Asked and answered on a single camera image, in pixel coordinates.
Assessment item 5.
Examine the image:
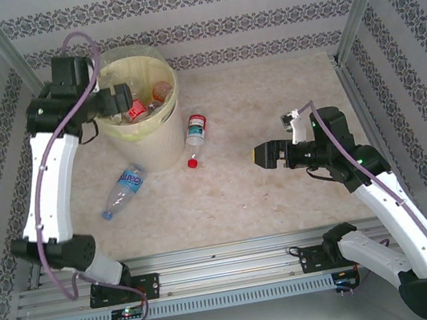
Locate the red and teal label bottle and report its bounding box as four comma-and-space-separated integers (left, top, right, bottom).
180, 107, 212, 149

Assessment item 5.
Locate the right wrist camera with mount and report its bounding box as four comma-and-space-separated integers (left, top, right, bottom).
279, 110, 308, 146

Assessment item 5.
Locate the clear bottle red label red cap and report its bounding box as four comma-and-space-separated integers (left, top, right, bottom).
125, 97, 150, 124

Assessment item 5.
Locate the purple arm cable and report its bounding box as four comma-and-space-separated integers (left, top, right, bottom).
296, 83, 427, 320
4, 27, 153, 320

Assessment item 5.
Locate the orange label bottle brown cap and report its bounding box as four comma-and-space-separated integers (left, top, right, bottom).
149, 78, 177, 106

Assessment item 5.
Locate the aluminium mounting rail beam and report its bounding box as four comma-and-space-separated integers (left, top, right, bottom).
10, 211, 427, 320

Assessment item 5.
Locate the cream plastic bin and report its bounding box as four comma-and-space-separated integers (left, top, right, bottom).
86, 46, 193, 181

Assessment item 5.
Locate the small clear bottle red cap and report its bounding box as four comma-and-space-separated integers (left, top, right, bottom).
184, 144, 207, 171

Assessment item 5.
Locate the aluminium side rail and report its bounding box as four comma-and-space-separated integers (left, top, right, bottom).
334, 51, 427, 235

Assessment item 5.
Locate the clear bottle blue wave label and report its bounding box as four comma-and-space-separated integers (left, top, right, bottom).
94, 161, 154, 222

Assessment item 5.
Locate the small circuit board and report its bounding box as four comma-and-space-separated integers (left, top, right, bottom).
109, 303, 148, 320
331, 268, 364, 293

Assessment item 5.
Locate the grey slotted cable duct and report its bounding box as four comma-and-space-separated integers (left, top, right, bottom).
41, 273, 337, 320

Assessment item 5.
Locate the cream waste bin with liner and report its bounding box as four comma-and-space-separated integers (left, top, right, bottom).
84, 38, 188, 146

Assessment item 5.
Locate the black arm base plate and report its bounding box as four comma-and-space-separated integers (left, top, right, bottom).
86, 272, 164, 310
295, 235, 376, 276

